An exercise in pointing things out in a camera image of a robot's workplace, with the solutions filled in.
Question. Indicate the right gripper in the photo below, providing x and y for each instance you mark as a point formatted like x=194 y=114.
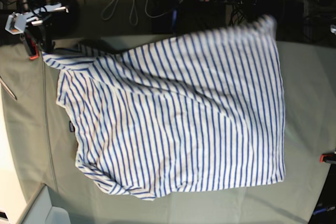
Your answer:
x=32 y=22

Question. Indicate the red black clamp left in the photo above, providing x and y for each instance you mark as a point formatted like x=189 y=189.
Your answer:
x=30 y=46

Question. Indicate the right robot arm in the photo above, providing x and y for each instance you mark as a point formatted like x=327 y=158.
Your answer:
x=29 y=5

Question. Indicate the blue white striped t-shirt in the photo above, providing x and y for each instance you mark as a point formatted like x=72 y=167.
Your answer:
x=204 y=111

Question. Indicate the red black clamp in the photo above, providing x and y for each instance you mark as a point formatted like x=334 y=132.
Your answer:
x=30 y=46
x=329 y=158

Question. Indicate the green table cloth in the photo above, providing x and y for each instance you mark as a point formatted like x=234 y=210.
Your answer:
x=43 y=150

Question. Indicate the red black clamp right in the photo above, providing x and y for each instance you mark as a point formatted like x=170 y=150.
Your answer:
x=329 y=158

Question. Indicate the dark round floor object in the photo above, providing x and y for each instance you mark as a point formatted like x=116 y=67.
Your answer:
x=64 y=23

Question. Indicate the white plastic bin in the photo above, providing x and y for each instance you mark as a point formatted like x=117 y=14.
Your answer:
x=40 y=209

